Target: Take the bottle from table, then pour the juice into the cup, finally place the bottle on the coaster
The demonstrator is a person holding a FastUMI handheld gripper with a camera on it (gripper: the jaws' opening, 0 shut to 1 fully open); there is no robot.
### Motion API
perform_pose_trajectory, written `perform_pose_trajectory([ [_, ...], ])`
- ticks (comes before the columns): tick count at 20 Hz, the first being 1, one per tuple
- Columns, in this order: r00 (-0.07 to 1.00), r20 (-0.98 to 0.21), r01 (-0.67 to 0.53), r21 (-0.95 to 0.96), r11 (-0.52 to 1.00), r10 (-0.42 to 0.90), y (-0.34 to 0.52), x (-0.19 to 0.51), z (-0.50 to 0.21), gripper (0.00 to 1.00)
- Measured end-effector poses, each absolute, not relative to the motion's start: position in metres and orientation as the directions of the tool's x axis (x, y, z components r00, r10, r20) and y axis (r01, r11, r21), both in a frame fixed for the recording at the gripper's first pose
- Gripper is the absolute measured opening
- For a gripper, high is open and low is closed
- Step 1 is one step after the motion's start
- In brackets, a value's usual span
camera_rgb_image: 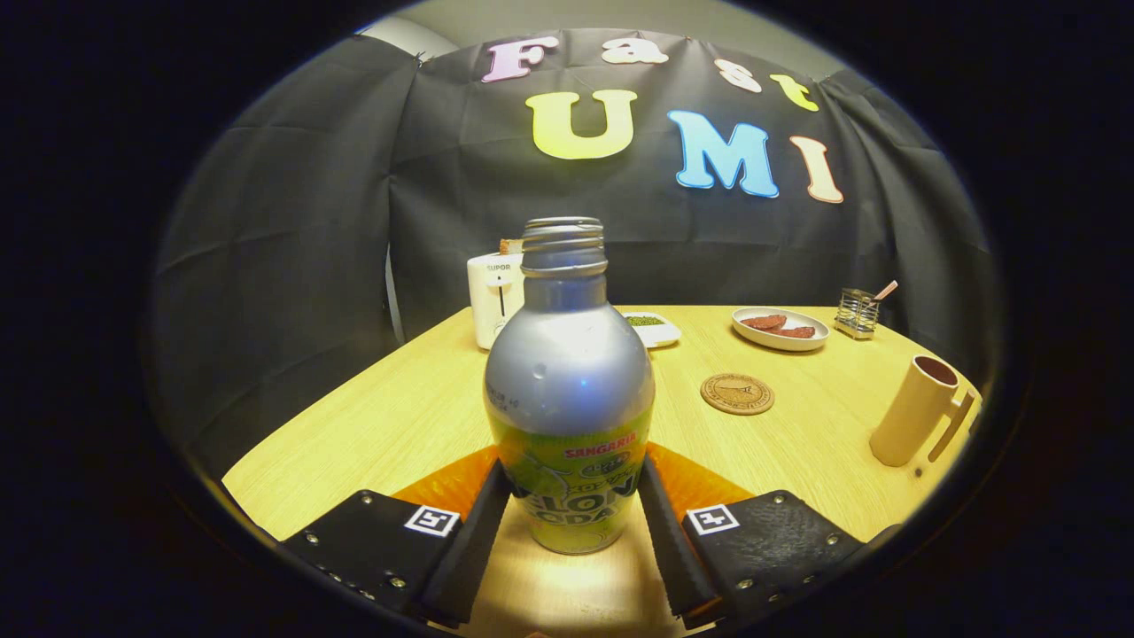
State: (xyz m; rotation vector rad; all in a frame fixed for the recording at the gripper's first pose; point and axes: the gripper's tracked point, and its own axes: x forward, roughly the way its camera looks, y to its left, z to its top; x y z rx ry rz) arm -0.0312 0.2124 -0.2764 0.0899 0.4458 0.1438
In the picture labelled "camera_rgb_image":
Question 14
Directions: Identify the white oval plate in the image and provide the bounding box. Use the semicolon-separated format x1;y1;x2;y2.
732;307;831;353

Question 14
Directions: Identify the white toaster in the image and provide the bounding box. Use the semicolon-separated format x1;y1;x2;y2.
467;251;525;351

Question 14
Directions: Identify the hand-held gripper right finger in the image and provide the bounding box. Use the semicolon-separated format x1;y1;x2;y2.
638;443;900;630

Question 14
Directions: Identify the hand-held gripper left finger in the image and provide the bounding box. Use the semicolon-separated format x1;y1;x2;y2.
279;446;515;630

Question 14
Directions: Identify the white divided tray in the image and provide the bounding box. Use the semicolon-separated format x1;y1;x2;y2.
620;311;682;349

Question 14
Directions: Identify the beige cup with wooden handle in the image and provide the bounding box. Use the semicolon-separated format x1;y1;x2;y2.
869;354;977;471

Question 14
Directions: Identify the light wooden table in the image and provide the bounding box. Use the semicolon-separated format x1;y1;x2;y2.
221;305;984;638

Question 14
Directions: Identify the metal wire basket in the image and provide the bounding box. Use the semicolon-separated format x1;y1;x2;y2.
835;288;880;341

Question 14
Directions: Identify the silver green juice bottle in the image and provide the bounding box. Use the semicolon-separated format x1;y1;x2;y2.
484;216;656;556

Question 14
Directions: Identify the round cork coaster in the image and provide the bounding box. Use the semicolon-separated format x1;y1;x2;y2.
700;373;775;416

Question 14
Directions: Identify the black backdrop cloth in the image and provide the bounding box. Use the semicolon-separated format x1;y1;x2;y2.
146;27;1002;479

